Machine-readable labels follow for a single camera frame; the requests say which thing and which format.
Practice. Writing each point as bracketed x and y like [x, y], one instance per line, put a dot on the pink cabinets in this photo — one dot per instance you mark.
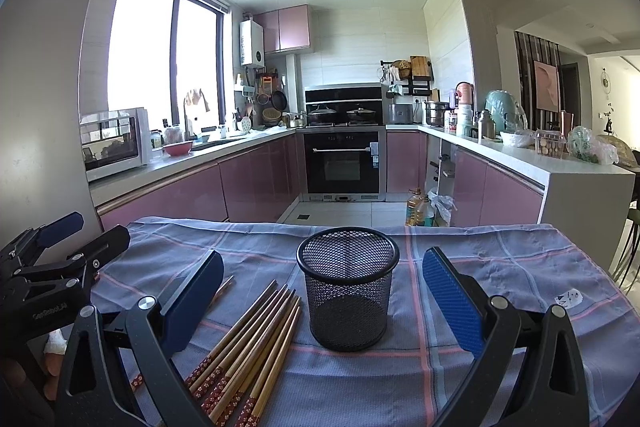
[484, 192]
[251, 180]

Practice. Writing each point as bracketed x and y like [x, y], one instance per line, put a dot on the pink thermos jug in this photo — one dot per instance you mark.
[465, 93]

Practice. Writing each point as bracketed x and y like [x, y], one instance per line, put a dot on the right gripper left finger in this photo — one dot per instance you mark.
[184, 303]

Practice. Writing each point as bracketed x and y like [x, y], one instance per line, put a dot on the pink lower cabinets right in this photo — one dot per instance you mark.
[484, 192]

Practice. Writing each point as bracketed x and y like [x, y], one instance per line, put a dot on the black range hood stove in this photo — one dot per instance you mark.
[357, 104]

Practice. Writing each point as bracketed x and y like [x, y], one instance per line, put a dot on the white microwave oven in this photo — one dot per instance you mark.
[114, 141]

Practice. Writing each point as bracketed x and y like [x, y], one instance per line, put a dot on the kitchen window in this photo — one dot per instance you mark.
[166, 57]

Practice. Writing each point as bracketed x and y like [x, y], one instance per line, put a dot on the black wall spice rack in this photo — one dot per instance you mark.
[413, 77]

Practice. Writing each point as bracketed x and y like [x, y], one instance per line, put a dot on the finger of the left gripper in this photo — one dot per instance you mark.
[57, 231]
[105, 248]

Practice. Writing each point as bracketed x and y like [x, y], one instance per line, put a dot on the person's left hand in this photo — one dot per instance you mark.
[34, 363]

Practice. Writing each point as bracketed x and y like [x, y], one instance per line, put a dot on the pink wall picture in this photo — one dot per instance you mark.
[547, 87]

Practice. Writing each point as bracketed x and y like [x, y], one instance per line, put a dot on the pink lower cabinets left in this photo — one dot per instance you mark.
[251, 180]

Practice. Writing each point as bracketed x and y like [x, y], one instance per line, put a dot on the pink upper cabinet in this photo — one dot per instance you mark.
[286, 30]

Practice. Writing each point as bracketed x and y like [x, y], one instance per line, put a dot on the black built-in oven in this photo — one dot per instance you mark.
[344, 164]

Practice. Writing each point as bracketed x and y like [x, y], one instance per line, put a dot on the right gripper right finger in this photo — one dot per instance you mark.
[451, 291]

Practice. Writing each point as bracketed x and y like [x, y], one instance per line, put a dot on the pink bowl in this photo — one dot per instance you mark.
[178, 149]

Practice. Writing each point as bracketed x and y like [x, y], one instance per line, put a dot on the yellow cooking oil bottle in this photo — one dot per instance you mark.
[417, 209]

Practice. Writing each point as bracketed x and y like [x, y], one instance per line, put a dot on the white water heater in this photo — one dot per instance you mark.
[251, 44]

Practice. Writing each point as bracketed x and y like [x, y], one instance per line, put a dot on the white refrigerator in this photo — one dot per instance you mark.
[43, 177]

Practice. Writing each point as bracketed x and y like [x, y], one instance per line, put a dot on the steel stock pot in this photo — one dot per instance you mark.
[435, 113]

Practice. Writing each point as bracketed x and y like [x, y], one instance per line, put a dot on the black mesh utensil cup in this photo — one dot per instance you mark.
[348, 275]

